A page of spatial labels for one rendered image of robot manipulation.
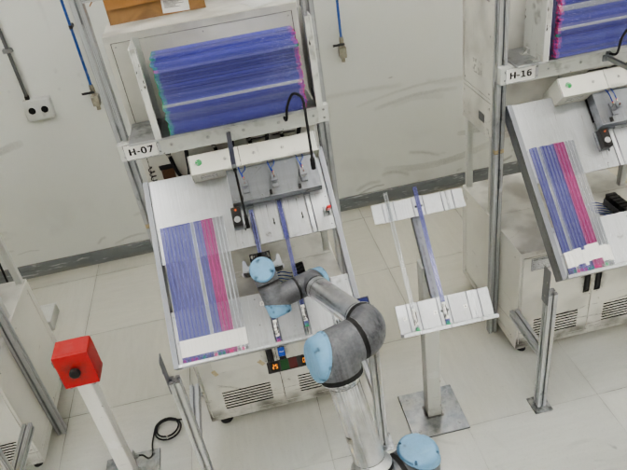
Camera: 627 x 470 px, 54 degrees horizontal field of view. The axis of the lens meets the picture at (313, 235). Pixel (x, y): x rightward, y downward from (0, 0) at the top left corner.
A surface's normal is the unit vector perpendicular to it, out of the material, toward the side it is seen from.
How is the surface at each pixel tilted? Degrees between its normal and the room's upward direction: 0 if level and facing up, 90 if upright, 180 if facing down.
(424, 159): 90
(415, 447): 8
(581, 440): 0
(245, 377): 89
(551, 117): 44
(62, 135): 90
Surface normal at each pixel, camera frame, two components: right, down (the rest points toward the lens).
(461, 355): -0.14, -0.83
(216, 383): 0.18, 0.52
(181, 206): 0.03, -0.25
